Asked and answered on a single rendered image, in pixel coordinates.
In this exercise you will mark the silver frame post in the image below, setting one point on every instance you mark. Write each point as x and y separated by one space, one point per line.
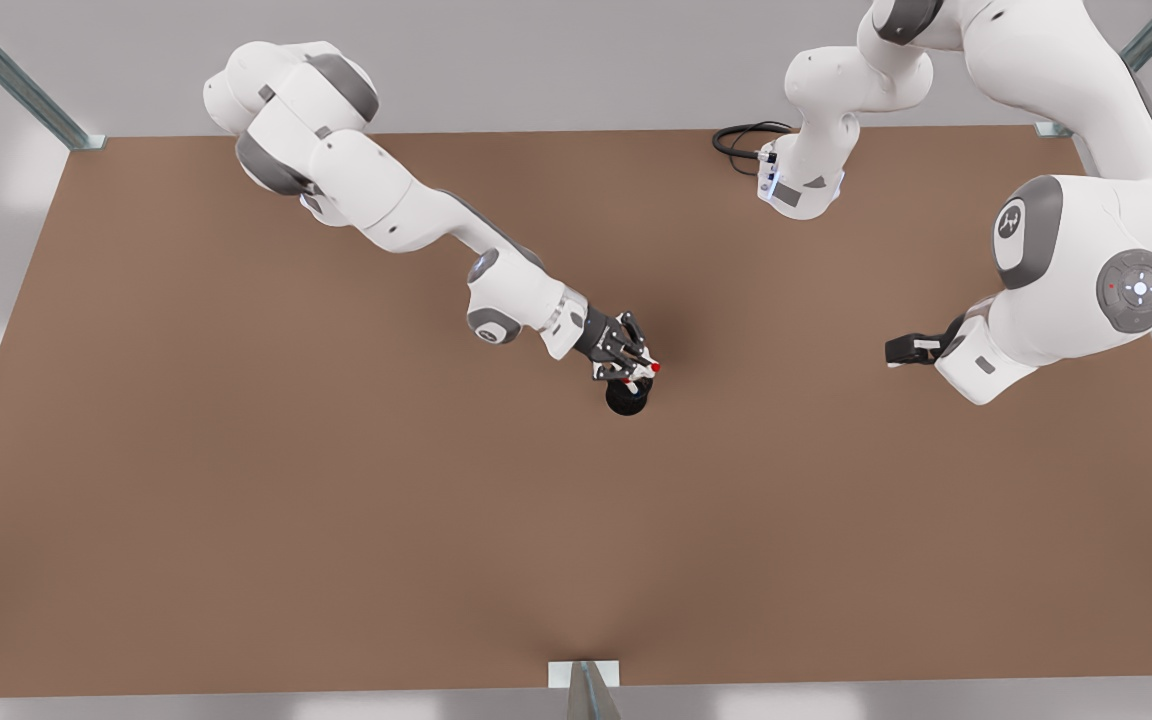
1151 35
16 80
586 690

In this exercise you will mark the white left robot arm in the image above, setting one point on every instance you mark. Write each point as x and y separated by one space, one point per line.
1066 230

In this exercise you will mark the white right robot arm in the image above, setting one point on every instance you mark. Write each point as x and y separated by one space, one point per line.
336 160

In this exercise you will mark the black round object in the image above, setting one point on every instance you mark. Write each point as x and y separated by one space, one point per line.
626 398

